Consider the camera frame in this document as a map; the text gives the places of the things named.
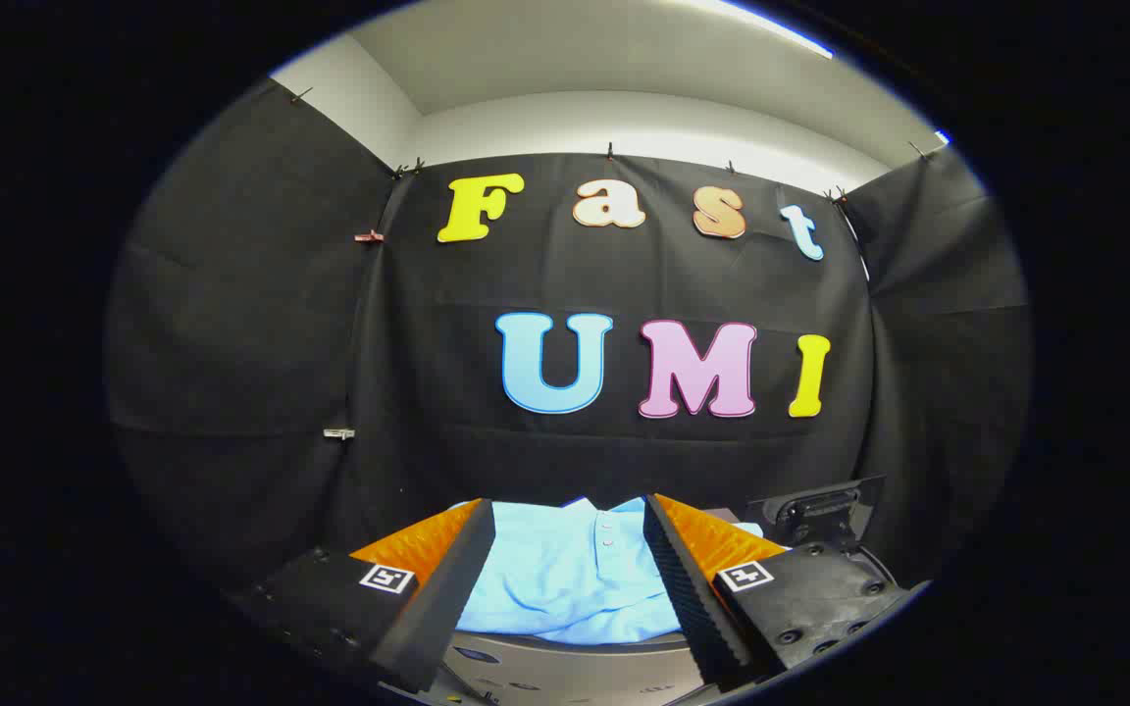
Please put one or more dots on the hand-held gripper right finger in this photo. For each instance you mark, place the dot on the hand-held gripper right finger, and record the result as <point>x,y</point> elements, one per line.
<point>688,598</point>

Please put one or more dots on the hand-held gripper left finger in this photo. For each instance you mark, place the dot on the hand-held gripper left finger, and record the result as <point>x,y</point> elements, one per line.
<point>447,598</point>

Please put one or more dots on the light blue polo shirt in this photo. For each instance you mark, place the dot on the light blue polo shirt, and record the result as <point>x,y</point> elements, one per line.
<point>565,579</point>

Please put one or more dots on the grey cabinet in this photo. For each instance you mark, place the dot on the grey cabinet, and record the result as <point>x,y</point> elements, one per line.
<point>575,672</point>

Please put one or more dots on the red clip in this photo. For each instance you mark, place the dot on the red clip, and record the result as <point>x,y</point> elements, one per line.
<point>369,236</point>

